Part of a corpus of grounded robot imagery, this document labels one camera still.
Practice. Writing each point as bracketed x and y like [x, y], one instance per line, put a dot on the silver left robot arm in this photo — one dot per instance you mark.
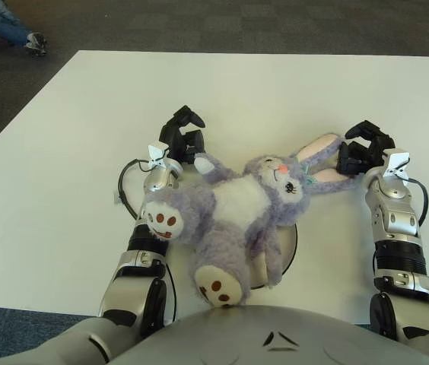
[131, 289]

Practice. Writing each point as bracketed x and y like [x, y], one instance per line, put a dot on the white plate with black rim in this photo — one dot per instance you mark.
[288, 243]

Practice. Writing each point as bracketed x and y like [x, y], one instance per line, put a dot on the grey robot torso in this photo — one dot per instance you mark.
[256, 338]

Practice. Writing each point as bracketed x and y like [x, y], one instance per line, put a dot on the purple plush rabbit doll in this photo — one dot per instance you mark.
[237, 197]

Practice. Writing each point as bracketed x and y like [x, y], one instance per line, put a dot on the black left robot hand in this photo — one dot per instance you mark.
[174, 138]

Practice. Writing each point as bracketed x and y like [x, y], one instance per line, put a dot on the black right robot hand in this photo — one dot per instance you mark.
[374, 146]

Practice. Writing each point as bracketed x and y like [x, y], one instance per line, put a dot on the grey white sneaker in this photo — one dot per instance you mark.
[35, 42]

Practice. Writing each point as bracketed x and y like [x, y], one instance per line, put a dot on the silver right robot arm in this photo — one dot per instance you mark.
[397, 220]

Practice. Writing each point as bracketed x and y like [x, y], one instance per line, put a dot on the person's leg in jeans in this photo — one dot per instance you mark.
[1, 23]

